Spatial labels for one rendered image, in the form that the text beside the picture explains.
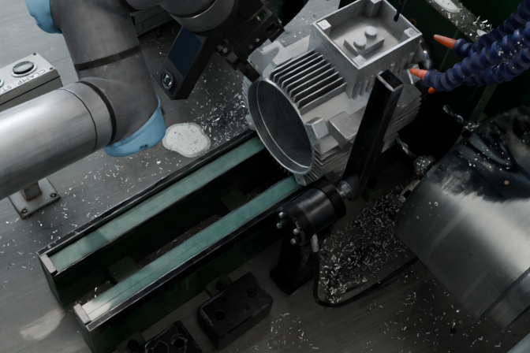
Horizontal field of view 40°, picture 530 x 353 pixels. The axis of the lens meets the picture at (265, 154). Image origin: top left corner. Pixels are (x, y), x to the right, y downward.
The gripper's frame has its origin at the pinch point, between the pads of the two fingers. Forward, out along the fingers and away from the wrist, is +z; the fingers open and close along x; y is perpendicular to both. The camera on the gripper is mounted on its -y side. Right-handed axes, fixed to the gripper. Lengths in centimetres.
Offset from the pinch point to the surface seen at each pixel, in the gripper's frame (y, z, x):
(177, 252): -25.2, 4.9, -9.9
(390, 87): 10.6, -12.7, -20.4
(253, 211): -13.8, 11.5, -11.0
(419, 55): 20.7, 15.5, -9.6
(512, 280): 5.8, 1.4, -43.5
